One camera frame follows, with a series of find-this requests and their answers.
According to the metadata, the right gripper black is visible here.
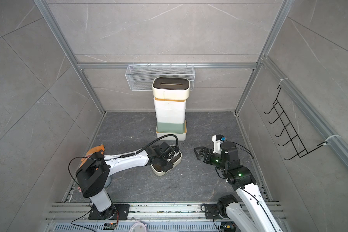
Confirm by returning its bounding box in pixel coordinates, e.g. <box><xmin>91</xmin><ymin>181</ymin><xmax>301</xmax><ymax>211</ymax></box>
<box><xmin>195</xmin><ymin>147</ymin><xmax>228</xmax><ymax>172</ymax></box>

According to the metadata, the cream box dark lid back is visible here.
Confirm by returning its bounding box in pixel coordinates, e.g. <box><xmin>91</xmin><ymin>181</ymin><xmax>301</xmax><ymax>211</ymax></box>
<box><xmin>150</xmin><ymin>149</ymin><xmax>182</xmax><ymax>176</ymax></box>

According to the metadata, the cream box dark lid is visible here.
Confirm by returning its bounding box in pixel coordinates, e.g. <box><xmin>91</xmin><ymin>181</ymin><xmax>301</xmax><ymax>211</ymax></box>
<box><xmin>152</xmin><ymin>77</ymin><xmax>190</xmax><ymax>101</ymax></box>
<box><xmin>150</xmin><ymin>149</ymin><xmax>182</xmax><ymax>176</ymax></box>

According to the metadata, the green square tissue box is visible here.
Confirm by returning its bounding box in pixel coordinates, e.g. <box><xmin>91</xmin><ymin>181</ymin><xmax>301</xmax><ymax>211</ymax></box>
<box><xmin>157</xmin><ymin>122</ymin><xmax>186</xmax><ymax>134</ymax></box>

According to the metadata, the white box grey-blue lid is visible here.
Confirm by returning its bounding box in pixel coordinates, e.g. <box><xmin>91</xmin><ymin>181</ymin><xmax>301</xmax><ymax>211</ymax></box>
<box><xmin>156</xmin><ymin>109</ymin><xmax>186</xmax><ymax>124</ymax></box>

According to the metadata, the bamboo-lid tissue box front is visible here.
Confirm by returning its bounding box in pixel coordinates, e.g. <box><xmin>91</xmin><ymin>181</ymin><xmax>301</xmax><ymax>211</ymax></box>
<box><xmin>154</xmin><ymin>98</ymin><xmax>187</xmax><ymax>111</ymax></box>

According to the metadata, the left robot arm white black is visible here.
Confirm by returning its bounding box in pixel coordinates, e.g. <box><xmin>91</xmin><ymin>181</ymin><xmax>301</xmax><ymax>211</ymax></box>
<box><xmin>75</xmin><ymin>142</ymin><xmax>182</xmax><ymax>213</ymax></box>

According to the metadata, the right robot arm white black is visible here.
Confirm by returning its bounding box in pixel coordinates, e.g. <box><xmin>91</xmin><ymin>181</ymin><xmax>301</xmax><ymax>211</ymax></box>
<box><xmin>194</xmin><ymin>140</ymin><xmax>283</xmax><ymax>232</ymax></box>

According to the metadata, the large white bamboo-lid tissue box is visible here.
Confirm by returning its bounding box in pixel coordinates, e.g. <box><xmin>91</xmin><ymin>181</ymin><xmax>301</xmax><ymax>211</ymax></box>
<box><xmin>156</xmin><ymin>123</ymin><xmax>187</xmax><ymax>141</ymax></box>

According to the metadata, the orange toy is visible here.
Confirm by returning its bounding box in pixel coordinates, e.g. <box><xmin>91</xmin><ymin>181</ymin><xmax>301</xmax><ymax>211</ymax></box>
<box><xmin>80</xmin><ymin>145</ymin><xmax>105</xmax><ymax>167</ymax></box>

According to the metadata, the grey round alarm clock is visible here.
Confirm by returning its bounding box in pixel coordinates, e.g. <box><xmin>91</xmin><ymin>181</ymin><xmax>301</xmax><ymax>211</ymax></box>
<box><xmin>104</xmin><ymin>176</ymin><xmax>111</xmax><ymax>188</ymax></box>

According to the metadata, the white round object bottom edge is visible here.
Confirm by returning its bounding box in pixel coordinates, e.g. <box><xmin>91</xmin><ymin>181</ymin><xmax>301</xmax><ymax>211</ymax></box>
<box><xmin>129</xmin><ymin>222</ymin><xmax>148</xmax><ymax>232</ymax></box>

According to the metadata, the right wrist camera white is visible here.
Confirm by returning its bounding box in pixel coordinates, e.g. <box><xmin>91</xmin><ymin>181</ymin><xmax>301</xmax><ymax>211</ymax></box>
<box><xmin>212</xmin><ymin>134</ymin><xmax>226</xmax><ymax>154</ymax></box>

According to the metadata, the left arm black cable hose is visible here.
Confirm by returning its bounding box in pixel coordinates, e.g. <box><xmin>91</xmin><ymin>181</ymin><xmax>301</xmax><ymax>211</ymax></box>
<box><xmin>120</xmin><ymin>134</ymin><xmax>179</xmax><ymax>159</ymax></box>

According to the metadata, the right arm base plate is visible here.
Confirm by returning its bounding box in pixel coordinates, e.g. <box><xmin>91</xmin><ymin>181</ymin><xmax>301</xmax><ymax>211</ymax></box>
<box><xmin>201</xmin><ymin>203</ymin><xmax>220</xmax><ymax>219</ymax></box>

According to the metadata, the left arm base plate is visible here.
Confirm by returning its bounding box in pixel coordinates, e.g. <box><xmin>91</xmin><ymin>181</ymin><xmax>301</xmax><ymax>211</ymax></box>
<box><xmin>89</xmin><ymin>204</ymin><xmax>130</xmax><ymax>220</ymax></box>

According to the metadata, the white wire mesh basket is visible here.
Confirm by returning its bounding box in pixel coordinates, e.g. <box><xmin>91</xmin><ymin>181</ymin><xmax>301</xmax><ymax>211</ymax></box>
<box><xmin>125</xmin><ymin>64</ymin><xmax>195</xmax><ymax>91</ymax></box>

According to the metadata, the black wire hook rack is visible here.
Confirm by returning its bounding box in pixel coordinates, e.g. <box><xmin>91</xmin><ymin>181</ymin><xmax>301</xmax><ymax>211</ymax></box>
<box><xmin>264</xmin><ymin>85</ymin><xmax>329</xmax><ymax>161</ymax></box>

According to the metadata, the aluminium mounting rail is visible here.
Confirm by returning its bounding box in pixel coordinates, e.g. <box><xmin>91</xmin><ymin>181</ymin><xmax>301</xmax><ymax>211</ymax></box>
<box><xmin>44</xmin><ymin>202</ymin><xmax>288</xmax><ymax>223</ymax></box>

